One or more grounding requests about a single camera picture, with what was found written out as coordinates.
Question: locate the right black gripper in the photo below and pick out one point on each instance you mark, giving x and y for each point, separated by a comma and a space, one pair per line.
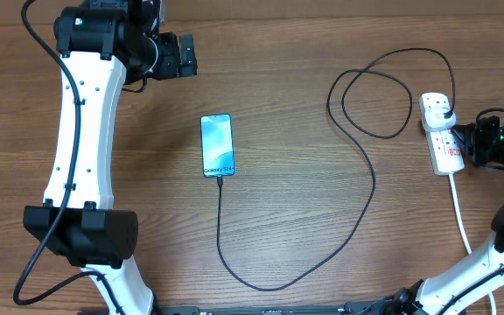
468, 134

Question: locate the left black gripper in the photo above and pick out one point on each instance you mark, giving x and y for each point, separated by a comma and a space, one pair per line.
172, 66

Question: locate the Galaxy S24 smartphone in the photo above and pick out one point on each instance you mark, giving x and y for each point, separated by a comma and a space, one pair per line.
218, 154

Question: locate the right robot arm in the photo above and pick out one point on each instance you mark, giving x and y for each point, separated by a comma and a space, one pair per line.
482, 271

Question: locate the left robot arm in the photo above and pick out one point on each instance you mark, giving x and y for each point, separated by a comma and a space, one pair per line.
102, 49

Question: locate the white charger plug adapter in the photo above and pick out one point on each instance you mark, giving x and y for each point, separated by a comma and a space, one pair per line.
435, 119

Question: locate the white power strip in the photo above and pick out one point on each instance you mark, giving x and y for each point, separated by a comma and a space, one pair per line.
445, 154

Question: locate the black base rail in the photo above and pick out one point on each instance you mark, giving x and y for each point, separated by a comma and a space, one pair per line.
351, 308

